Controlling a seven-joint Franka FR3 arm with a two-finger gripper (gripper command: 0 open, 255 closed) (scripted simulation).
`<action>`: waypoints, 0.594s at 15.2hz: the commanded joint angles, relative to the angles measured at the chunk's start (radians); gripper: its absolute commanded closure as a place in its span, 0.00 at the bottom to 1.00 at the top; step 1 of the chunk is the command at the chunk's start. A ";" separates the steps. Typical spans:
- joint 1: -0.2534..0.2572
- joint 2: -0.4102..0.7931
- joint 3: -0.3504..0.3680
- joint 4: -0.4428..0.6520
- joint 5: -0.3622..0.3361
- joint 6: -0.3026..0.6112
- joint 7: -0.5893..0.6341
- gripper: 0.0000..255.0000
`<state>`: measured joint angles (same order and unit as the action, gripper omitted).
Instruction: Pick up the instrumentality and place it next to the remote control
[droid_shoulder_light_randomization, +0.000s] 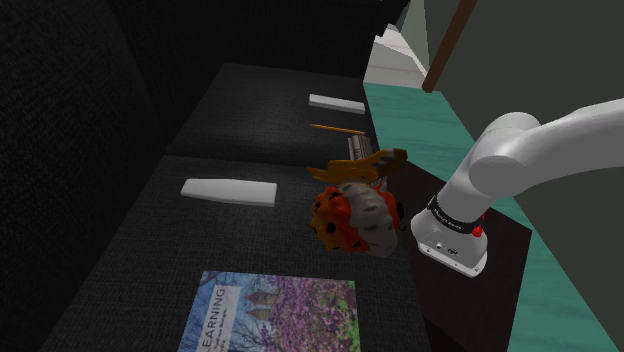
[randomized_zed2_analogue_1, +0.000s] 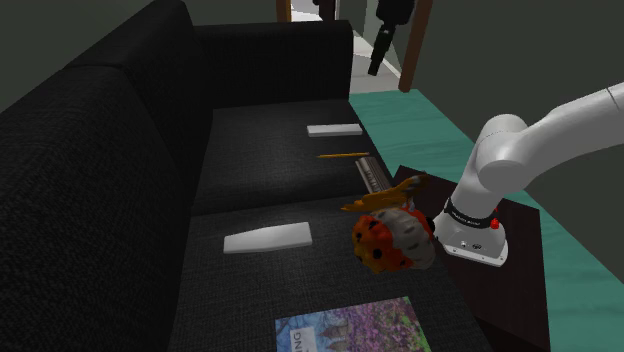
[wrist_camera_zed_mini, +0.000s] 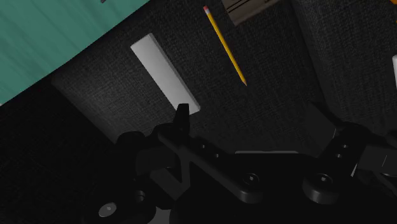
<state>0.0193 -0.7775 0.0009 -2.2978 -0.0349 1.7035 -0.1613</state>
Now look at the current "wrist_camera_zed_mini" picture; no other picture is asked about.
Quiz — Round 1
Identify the white flat rectangular bar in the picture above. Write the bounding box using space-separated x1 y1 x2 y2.
130 32 201 116

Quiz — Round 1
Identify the beige box with dark lines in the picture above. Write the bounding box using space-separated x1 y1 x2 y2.
221 0 281 26

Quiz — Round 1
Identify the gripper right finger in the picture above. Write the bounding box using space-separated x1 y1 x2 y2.
301 102 397 206

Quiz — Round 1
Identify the dark grey fabric sofa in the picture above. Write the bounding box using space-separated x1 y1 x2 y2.
0 0 397 224

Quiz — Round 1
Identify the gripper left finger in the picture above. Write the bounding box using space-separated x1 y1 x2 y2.
115 103 265 224

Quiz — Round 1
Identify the white object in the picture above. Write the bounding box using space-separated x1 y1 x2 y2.
391 55 397 90

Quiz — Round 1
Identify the yellow pencil with red eraser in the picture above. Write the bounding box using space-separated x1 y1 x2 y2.
203 5 248 87

